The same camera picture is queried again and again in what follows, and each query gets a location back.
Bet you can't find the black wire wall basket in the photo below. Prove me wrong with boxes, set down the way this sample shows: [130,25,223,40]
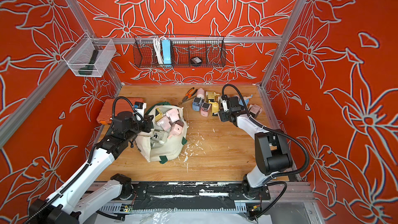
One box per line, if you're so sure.
[133,35,227,68]

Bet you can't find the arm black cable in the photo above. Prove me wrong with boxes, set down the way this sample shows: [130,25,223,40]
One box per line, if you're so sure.
[21,96,147,224]
[221,83,311,219]

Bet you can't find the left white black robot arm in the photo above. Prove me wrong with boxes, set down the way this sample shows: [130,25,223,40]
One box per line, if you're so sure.
[26,111,154,224]

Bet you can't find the pink cube sharpener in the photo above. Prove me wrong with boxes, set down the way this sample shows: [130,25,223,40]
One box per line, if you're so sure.
[168,121,184,139]

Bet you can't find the orange handled pliers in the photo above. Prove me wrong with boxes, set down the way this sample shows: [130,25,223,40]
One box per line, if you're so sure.
[178,87,198,105]

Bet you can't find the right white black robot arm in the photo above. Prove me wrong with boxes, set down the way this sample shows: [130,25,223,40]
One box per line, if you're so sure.
[218,95,293,199]

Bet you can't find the yellow tall pencil sharpener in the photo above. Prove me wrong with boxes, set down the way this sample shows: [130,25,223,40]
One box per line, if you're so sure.
[209,101,219,116]

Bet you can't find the grey white pencil sharpener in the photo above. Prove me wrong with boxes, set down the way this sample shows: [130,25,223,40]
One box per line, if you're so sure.
[150,131,169,147]

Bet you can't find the cream tote bag green handles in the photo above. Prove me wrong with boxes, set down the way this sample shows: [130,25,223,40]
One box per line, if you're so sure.
[134,102,188,163]

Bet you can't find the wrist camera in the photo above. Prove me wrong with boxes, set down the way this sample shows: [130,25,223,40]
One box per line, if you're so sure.
[134,101,147,116]
[222,95,242,112]

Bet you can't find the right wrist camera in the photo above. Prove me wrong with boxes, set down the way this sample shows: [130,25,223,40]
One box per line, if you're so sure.
[222,95,242,112]

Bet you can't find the light blue box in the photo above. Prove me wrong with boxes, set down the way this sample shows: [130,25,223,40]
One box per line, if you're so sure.
[162,39,172,66]

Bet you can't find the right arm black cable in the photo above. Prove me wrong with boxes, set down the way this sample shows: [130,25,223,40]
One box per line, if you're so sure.
[221,83,311,219]

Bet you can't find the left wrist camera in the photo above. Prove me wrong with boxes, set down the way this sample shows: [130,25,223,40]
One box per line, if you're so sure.
[134,101,147,116]

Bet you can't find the pink square pencil sharpener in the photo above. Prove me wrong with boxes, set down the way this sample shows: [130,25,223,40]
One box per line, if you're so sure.
[166,108,180,123]

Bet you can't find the white coiled cable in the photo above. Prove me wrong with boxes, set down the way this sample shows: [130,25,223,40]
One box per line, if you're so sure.
[153,37,164,65]

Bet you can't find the blue grey square sharpener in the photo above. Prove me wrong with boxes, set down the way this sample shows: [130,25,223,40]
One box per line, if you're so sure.
[192,97,203,112]

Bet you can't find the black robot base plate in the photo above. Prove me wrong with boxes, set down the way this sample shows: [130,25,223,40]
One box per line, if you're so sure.
[105,181,272,211]

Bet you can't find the yellow black square sharpener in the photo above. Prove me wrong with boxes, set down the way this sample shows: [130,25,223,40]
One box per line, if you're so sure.
[154,108,164,122]

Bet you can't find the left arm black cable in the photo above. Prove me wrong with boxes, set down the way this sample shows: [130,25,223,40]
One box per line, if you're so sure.
[21,96,147,224]

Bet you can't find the clear acrylic wall bin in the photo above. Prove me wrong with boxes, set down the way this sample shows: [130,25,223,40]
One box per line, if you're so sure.
[62,33,116,77]

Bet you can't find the blue crank pencil sharpener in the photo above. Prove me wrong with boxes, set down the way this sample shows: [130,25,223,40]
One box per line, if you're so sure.
[239,95,253,106]

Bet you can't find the orange plastic tool case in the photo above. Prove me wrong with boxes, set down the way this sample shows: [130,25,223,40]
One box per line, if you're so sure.
[96,97,144,125]

